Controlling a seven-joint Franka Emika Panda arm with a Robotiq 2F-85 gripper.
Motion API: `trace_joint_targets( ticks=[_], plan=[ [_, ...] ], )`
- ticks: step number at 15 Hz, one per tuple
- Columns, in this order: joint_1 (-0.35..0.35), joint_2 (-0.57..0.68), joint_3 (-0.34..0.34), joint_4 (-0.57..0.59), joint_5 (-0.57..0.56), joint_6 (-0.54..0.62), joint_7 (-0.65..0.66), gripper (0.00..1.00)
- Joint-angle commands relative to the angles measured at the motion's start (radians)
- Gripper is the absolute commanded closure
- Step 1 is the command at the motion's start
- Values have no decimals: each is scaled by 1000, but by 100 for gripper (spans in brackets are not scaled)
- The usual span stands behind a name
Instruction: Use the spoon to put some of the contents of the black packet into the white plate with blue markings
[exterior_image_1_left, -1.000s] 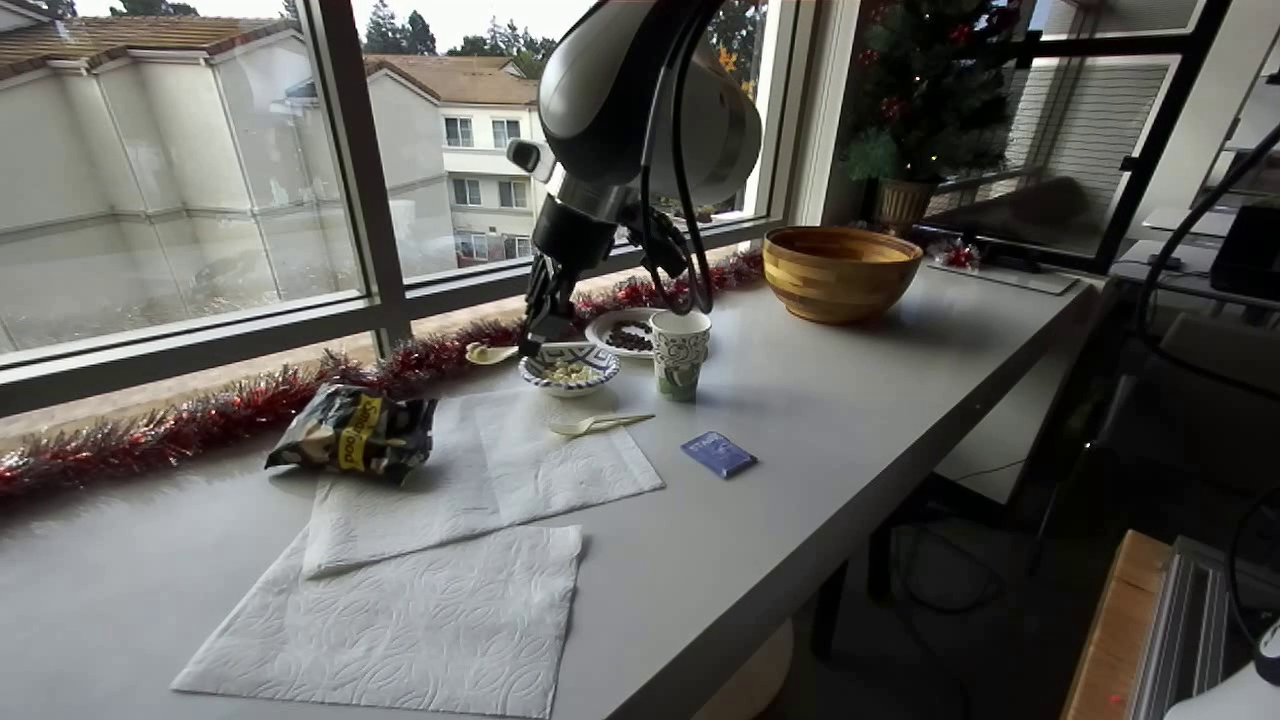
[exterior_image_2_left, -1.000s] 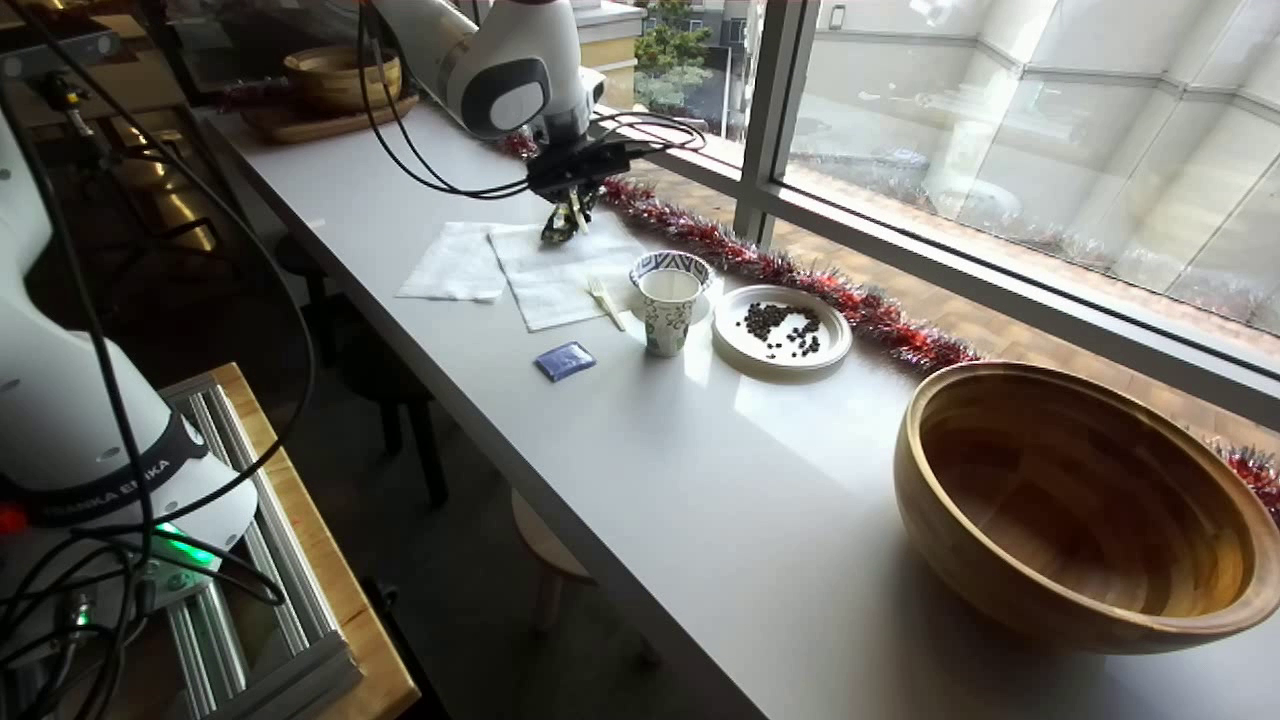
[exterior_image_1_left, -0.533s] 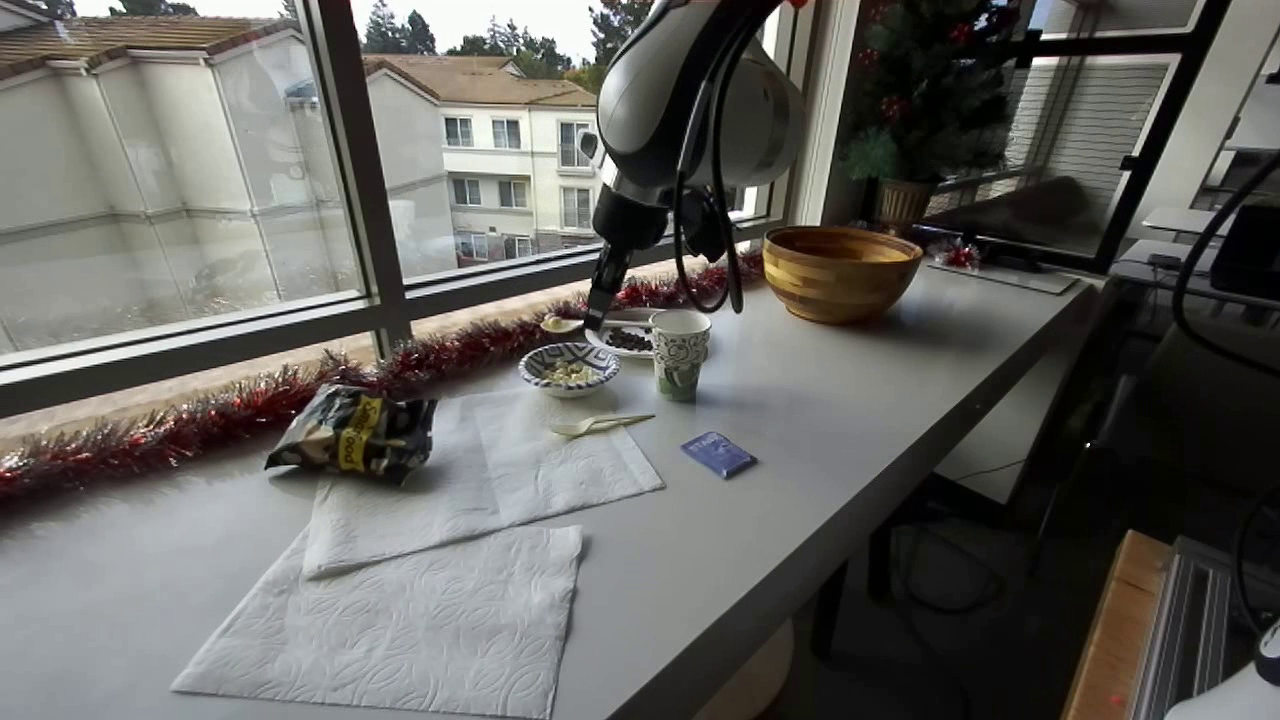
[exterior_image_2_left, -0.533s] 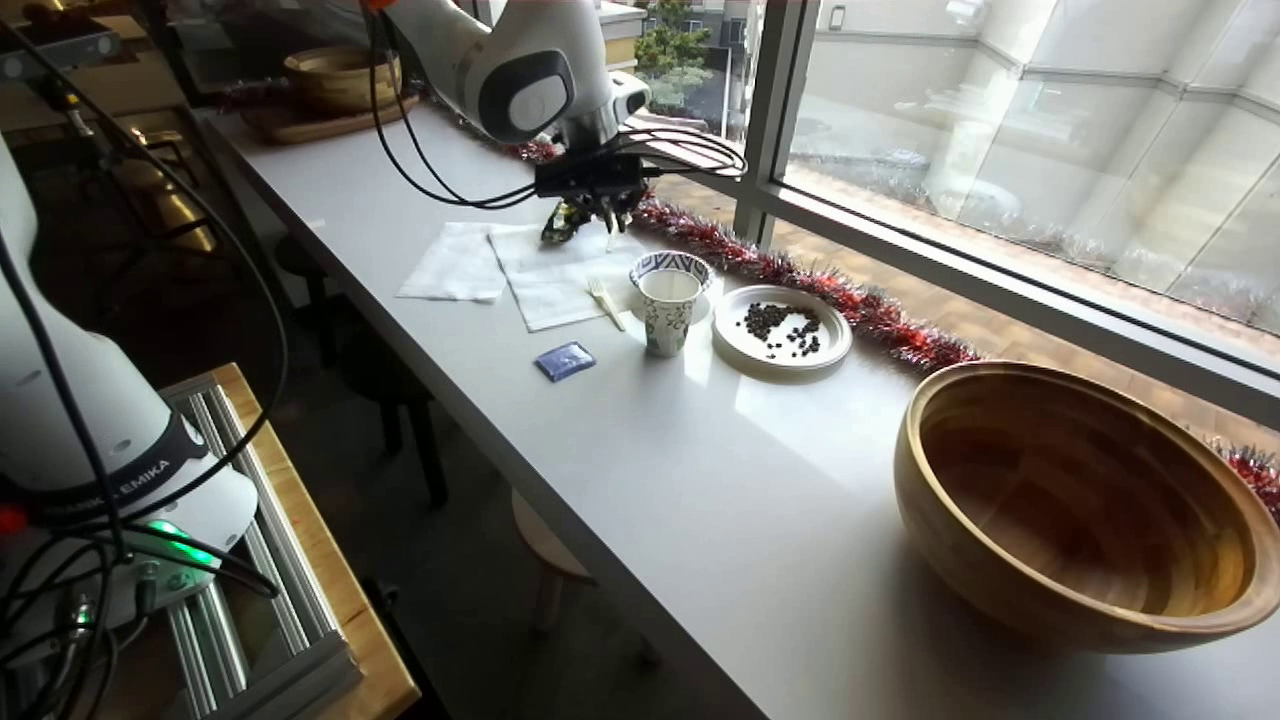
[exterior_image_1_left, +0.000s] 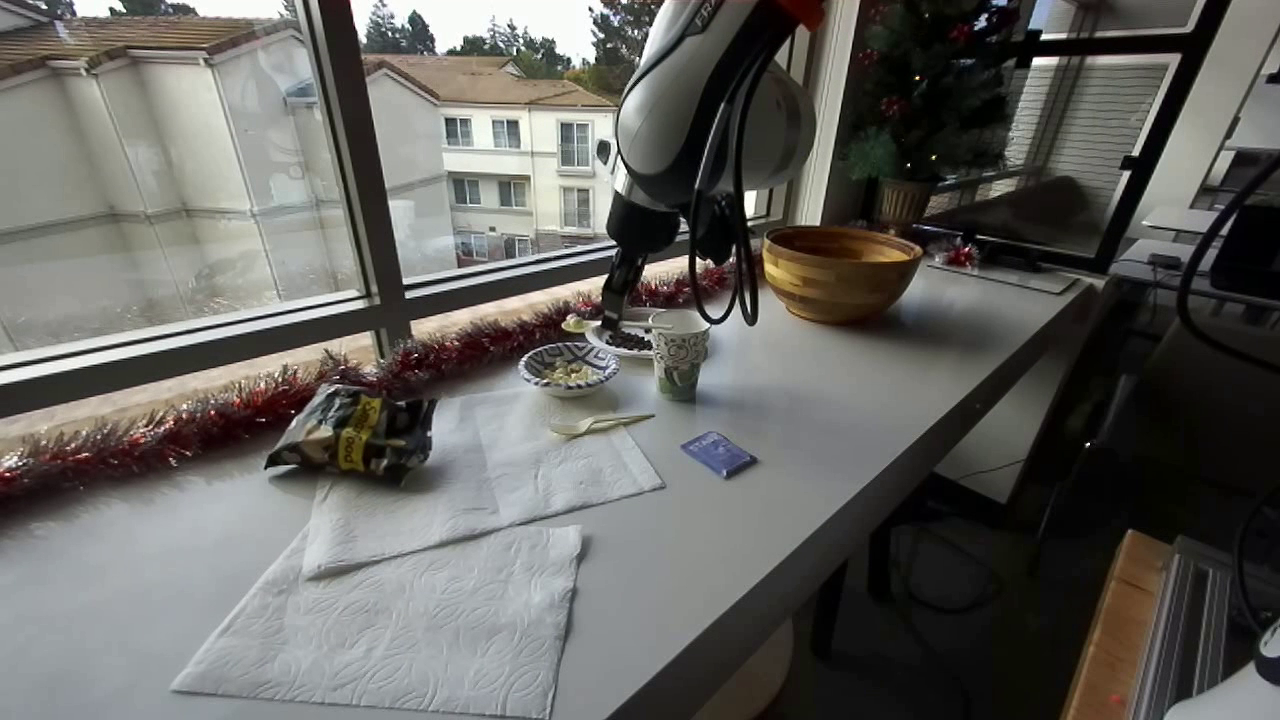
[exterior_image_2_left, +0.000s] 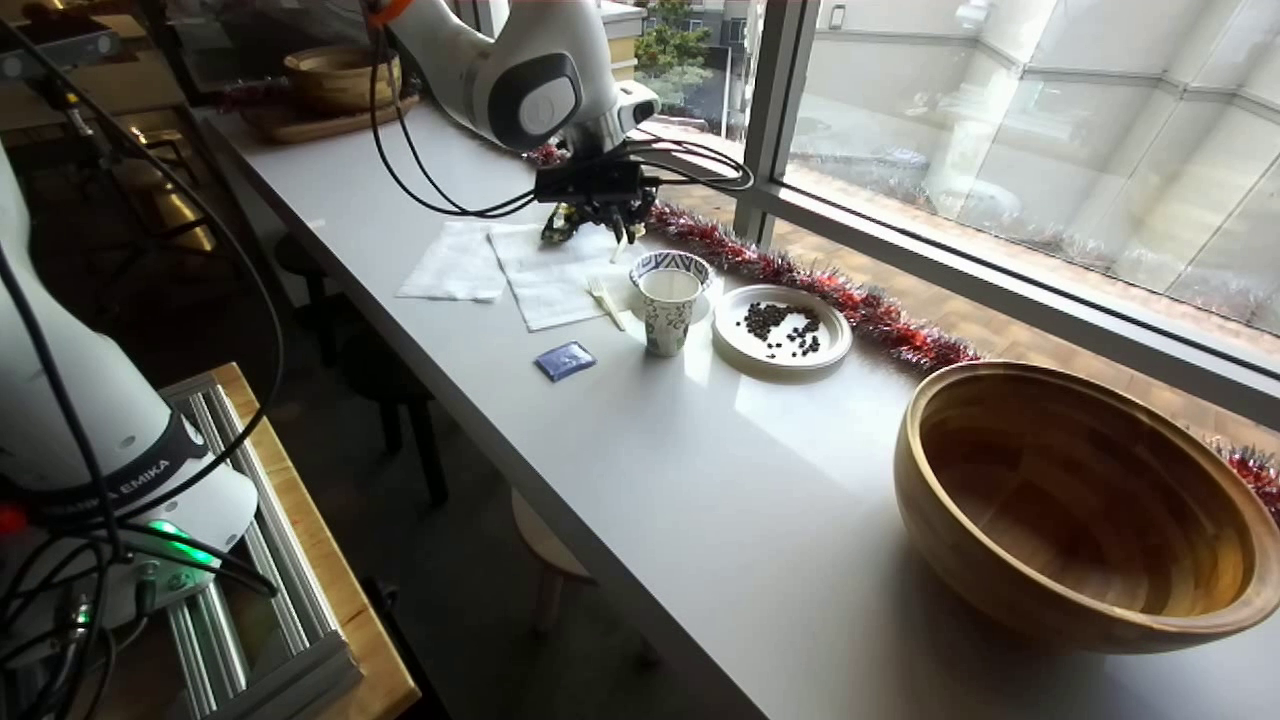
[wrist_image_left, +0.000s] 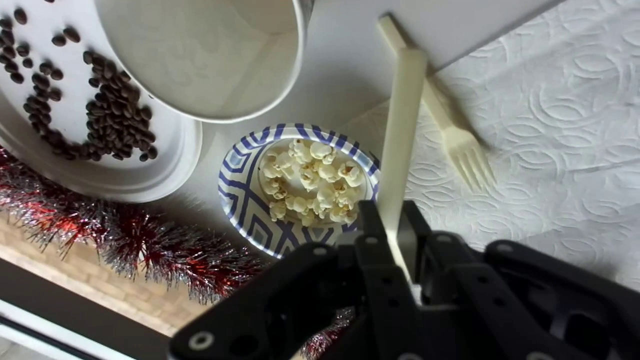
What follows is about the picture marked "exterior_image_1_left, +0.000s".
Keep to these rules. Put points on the wooden stool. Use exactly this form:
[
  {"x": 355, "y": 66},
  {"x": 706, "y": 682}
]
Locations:
[{"x": 745, "y": 673}]

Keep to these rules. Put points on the cream plastic fork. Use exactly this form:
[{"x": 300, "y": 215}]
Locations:
[{"x": 600, "y": 424}]

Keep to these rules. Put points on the black snack packet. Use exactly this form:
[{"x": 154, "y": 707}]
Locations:
[{"x": 355, "y": 432}]

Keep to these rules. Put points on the white cup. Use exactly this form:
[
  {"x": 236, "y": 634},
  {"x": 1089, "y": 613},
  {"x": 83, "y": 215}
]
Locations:
[{"x": 532, "y": 378}]

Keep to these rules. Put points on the light wooden table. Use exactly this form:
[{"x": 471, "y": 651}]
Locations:
[{"x": 1112, "y": 627}]

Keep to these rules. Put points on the dark beans pile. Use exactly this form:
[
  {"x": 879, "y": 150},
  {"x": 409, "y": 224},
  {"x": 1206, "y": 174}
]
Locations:
[{"x": 625, "y": 339}]

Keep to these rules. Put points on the patterned paper cup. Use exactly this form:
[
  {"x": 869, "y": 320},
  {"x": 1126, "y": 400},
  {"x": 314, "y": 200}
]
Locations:
[{"x": 681, "y": 363}]

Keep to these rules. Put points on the aluminium rail frame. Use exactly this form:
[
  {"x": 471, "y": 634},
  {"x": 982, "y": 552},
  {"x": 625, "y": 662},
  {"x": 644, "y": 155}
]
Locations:
[{"x": 1187, "y": 627}]

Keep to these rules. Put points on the white popcorn pile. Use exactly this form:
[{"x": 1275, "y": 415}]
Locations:
[{"x": 570, "y": 367}]

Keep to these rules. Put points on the grey window frame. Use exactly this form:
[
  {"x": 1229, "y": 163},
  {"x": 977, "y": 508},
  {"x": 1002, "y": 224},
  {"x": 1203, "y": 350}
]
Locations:
[{"x": 363, "y": 163}]

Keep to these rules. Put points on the red tinsel garland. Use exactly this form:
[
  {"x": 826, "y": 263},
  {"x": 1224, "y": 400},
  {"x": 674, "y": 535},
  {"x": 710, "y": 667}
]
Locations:
[{"x": 200, "y": 420}]

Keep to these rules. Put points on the small decorated Christmas tree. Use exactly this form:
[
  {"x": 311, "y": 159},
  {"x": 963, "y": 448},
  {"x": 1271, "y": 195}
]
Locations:
[{"x": 933, "y": 95}]

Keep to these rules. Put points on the white embossed paper towel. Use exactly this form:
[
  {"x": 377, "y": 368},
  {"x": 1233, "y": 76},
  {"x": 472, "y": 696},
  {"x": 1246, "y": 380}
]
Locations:
[
  {"x": 402, "y": 627},
  {"x": 532, "y": 475}
]

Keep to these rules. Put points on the small blue square packet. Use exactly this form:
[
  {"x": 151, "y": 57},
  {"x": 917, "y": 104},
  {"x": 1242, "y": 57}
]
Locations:
[{"x": 716, "y": 454}]

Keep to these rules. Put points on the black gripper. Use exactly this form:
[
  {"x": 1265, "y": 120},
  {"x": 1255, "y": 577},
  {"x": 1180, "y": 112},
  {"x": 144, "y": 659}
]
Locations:
[{"x": 641, "y": 236}]

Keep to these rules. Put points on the large wooden bowl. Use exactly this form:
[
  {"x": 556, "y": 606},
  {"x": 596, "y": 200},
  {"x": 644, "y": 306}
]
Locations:
[{"x": 841, "y": 285}]

